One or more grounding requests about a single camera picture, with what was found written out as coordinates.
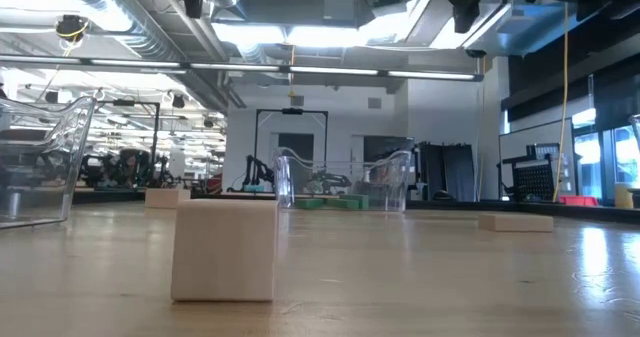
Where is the large natural wood block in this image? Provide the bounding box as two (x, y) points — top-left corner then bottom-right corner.
(171, 199), (280, 302)

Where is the LED light bar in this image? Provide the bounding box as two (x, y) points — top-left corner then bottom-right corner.
(0, 54), (485, 84)

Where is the white partition board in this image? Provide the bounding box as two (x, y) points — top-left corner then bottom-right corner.
(497, 117), (577, 202)

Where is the black curtain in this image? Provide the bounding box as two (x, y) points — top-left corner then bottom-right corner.
(416, 141), (477, 203)

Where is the clear plastic bin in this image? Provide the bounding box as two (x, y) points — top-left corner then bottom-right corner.
(0, 95), (97, 229)
(272, 146), (413, 213)

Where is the black pegboard cart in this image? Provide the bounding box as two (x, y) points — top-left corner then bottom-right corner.
(496, 143), (557, 203)

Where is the red storage bin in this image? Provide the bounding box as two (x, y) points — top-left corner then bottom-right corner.
(558, 194), (600, 208)

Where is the yellow container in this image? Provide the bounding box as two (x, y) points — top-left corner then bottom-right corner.
(613, 182), (635, 210)

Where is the black ceiling cable reel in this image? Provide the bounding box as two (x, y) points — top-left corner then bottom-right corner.
(53, 14), (92, 42)

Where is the black rig frame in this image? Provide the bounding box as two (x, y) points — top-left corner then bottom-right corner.
(112, 99), (162, 168)

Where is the yellow cable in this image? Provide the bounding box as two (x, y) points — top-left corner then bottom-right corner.
(551, 1), (572, 203)

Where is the black aluminium table frame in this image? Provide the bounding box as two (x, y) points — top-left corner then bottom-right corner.
(72, 190), (640, 224)

